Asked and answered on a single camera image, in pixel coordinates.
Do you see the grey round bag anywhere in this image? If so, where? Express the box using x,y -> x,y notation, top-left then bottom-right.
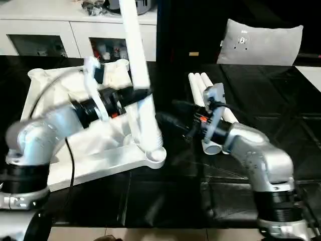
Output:
107,0 -> 158,16

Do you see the white cabinet with glass doors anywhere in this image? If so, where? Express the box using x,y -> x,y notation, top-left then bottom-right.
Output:
0,10 -> 158,63

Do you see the white flat board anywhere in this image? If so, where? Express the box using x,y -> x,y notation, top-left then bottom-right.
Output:
295,65 -> 321,87

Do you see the white plastic table top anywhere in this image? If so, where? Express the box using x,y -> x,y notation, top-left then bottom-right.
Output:
19,59 -> 168,194

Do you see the grey cushion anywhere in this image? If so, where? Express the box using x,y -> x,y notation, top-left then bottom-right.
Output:
216,18 -> 304,67

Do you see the black left camera cable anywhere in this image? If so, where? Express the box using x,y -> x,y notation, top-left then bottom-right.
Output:
31,65 -> 86,188

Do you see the dark clutter pile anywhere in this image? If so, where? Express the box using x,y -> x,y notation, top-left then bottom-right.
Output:
80,0 -> 109,16

